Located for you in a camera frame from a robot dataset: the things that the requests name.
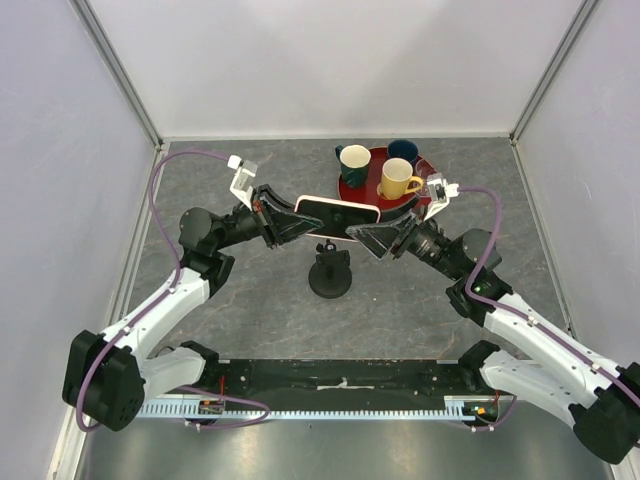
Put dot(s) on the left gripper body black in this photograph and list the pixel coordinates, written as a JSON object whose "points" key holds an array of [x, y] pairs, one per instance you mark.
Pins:
{"points": [[261, 213]]}

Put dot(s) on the black phone stand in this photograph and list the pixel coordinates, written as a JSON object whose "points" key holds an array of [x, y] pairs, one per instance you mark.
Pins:
{"points": [[330, 277]]}

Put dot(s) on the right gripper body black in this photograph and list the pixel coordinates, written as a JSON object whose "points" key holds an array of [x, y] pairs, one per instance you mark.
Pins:
{"points": [[418, 223]]}

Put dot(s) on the right aluminium frame post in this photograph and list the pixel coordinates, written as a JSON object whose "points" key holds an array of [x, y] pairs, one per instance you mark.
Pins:
{"points": [[558, 59]]}

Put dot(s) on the round red tray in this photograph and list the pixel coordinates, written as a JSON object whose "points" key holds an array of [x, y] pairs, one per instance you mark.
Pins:
{"points": [[368, 193]]}

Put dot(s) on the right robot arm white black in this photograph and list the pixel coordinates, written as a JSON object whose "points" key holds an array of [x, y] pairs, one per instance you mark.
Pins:
{"points": [[594, 395]]}

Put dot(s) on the aluminium frame post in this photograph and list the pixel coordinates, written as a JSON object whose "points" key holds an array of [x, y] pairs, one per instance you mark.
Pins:
{"points": [[106, 50], [558, 59]]}

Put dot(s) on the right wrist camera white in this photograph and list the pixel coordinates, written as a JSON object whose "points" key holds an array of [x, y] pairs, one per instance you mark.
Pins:
{"points": [[440, 193]]}

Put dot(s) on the phone with pink case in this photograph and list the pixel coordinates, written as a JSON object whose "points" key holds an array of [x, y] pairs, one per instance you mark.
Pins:
{"points": [[336, 215]]}

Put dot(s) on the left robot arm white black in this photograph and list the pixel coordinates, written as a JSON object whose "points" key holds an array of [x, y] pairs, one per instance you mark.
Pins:
{"points": [[111, 375]]}

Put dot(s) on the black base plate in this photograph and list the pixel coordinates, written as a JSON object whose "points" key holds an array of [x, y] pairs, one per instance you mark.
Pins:
{"points": [[343, 384]]}

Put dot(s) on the green mug cream inside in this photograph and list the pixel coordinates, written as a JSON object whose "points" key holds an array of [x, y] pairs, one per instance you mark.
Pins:
{"points": [[354, 163]]}

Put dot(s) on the slotted cable duct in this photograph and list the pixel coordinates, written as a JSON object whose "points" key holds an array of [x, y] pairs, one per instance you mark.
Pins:
{"points": [[199, 408]]}

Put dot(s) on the dark blue mug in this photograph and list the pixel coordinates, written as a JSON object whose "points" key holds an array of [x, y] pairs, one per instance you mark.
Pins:
{"points": [[403, 149]]}

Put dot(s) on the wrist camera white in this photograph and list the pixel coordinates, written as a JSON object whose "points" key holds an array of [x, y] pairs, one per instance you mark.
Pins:
{"points": [[440, 193], [242, 183]]}

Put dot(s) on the left aluminium frame post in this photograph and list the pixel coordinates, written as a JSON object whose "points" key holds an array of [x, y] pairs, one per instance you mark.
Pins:
{"points": [[106, 50]]}

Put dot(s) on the clear glass cup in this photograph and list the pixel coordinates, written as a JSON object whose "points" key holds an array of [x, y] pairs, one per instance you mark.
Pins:
{"points": [[424, 169]]}

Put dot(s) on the yellow mug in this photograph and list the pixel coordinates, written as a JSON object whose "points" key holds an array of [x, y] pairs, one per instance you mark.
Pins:
{"points": [[398, 179]]}

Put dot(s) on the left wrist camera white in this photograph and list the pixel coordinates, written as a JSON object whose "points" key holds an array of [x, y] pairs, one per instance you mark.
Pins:
{"points": [[242, 183]]}

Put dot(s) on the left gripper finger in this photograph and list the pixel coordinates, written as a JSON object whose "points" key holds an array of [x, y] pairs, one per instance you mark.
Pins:
{"points": [[270, 202], [289, 226]]}

